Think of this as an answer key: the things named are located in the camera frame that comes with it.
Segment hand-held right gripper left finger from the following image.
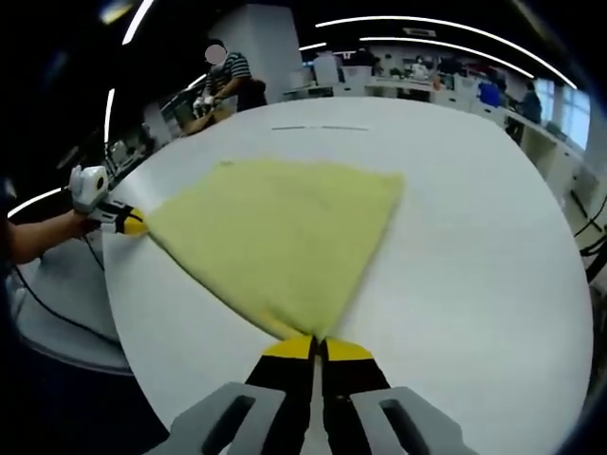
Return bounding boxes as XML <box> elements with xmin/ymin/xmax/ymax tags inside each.
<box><xmin>158</xmin><ymin>335</ymin><xmax>317</xmax><ymax>455</ymax></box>

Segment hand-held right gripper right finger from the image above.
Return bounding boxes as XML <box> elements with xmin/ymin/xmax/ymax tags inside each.
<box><xmin>318</xmin><ymin>336</ymin><xmax>475</xmax><ymax>455</ymax></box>

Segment yellow blue grey garment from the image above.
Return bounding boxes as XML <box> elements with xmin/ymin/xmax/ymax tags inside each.
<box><xmin>144</xmin><ymin>159</ymin><xmax>407</xmax><ymax>343</ymax></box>

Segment person's left hand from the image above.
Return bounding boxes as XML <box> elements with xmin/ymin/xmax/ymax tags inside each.
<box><xmin>69</xmin><ymin>208</ymin><xmax>103</xmax><ymax>238</ymax></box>

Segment grey mesh chair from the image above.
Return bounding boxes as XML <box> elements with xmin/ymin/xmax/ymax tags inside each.
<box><xmin>16</xmin><ymin>236</ymin><xmax>137</xmax><ymax>378</ymax></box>

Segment brown cardboard box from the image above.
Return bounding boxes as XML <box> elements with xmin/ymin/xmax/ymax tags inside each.
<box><xmin>182</xmin><ymin>111</ymin><xmax>233</xmax><ymax>137</ymax></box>

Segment ceiling light strips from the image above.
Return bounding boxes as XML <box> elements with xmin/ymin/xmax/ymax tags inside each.
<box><xmin>9</xmin><ymin>0</ymin><xmax>578</xmax><ymax>219</ymax></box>

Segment tall white storage box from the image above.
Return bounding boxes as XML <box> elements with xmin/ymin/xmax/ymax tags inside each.
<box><xmin>313</xmin><ymin>54</ymin><xmax>340</xmax><ymax>86</ymax></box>

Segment row of white cabinets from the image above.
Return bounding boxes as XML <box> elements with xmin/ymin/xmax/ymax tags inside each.
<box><xmin>284</xmin><ymin>70</ymin><xmax>598</xmax><ymax>209</ymax></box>

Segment blue storage box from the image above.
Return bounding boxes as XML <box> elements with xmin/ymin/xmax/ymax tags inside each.
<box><xmin>477</xmin><ymin>82</ymin><xmax>503</xmax><ymax>108</ymax></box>

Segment black equipment rig with cables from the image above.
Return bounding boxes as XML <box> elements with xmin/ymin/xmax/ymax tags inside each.
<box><xmin>571</xmin><ymin>196</ymin><xmax>607</xmax><ymax>285</ymax></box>

